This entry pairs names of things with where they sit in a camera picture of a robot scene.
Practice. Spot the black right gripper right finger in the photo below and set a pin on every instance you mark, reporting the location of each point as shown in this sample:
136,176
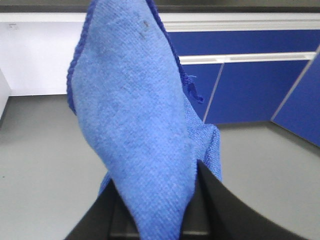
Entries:
215,213

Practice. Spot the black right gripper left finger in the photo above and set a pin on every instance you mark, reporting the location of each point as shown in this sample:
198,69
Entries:
107,219

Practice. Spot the blue microfiber cloth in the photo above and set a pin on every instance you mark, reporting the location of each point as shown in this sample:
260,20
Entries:
125,85

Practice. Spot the blue white cabinet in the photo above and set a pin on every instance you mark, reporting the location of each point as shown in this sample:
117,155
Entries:
249,67

